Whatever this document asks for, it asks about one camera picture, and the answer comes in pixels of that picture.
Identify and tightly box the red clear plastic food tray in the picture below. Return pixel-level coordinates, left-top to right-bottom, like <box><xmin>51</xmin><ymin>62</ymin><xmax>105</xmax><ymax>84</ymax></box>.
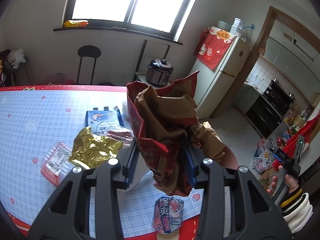
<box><xmin>40</xmin><ymin>142</ymin><xmax>74</xmax><ymax>187</ymax></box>

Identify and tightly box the red brown paper bag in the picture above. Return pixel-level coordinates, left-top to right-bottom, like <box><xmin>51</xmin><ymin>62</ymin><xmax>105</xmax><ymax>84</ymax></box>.
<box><xmin>127</xmin><ymin>72</ymin><xmax>230</xmax><ymax>197</ymax></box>

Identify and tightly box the striped white sleeve forearm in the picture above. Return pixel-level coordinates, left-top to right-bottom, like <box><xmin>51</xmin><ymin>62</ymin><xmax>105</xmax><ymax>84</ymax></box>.
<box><xmin>279</xmin><ymin>186</ymin><xmax>313</xmax><ymax>234</ymax></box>

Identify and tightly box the black kitchen stove unit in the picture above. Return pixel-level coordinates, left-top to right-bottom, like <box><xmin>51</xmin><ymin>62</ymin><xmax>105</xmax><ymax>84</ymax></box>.
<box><xmin>245</xmin><ymin>79</ymin><xmax>294</xmax><ymax>139</ymax></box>

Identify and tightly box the person's right hand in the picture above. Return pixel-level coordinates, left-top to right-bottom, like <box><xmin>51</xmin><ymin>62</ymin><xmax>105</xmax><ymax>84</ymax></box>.
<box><xmin>266</xmin><ymin>165</ymin><xmax>300</xmax><ymax>197</ymax></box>

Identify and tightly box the red apron hanging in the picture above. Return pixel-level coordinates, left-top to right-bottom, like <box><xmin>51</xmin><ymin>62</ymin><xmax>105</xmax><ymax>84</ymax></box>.
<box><xmin>272</xmin><ymin>113</ymin><xmax>320</xmax><ymax>170</ymax></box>

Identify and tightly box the pile of bags on floor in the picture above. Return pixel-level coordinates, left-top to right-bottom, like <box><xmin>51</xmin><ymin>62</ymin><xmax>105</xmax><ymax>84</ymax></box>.
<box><xmin>251</xmin><ymin>134</ymin><xmax>288</xmax><ymax>175</ymax></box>

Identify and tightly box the gold foil wrapper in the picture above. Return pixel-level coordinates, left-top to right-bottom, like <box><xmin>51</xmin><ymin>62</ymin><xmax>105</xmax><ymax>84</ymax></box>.
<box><xmin>68</xmin><ymin>126</ymin><xmax>123</xmax><ymax>170</ymax></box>

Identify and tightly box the blue white drink can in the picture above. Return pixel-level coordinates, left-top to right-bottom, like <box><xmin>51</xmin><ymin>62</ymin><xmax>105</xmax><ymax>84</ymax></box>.
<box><xmin>152</xmin><ymin>196</ymin><xmax>184</xmax><ymax>234</ymax></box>

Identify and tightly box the red snack wrapper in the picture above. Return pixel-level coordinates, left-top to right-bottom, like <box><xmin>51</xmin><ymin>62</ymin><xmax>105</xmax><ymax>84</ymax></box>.
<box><xmin>104</xmin><ymin>125</ymin><xmax>134</xmax><ymax>148</ymax></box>

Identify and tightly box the blue cardboard box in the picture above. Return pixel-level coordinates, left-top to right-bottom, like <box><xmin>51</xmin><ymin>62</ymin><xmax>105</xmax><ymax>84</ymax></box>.
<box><xmin>85</xmin><ymin>106</ymin><xmax>125</xmax><ymax>135</ymax></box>

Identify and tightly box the white refrigerator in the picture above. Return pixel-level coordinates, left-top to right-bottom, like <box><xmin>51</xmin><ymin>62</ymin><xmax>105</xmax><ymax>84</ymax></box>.
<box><xmin>190</xmin><ymin>36</ymin><xmax>249</xmax><ymax>119</ymax></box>

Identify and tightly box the red cloth on refrigerator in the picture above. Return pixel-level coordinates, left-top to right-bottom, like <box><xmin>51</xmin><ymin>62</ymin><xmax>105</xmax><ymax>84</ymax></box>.
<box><xmin>194</xmin><ymin>26</ymin><xmax>236</xmax><ymax>70</ymax></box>

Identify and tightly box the silver electric pressure cooker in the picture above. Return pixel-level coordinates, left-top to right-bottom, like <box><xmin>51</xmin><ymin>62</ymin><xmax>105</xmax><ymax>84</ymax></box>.
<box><xmin>146</xmin><ymin>59</ymin><xmax>174</xmax><ymax>87</ymax></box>

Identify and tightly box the black round stool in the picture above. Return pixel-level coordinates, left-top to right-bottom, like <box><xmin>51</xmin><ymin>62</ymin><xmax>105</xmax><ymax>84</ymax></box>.
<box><xmin>76</xmin><ymin>45</ymin><xmax>102</xmax><ymax>85</ymax></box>

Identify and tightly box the orange yellow item on sill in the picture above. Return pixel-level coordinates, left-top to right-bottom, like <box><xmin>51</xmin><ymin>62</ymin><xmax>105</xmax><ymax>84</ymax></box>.
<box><xmin>63</xmin><ymin>20</ymin><xmax>89</xmax><ymax>28</ymax></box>

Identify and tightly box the window with dark frame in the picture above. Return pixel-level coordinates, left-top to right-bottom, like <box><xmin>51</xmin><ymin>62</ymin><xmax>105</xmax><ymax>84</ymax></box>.
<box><xmin>59</xmin><ymin>0</ymin><xmax>195</xmax><ymax>43</ymax></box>

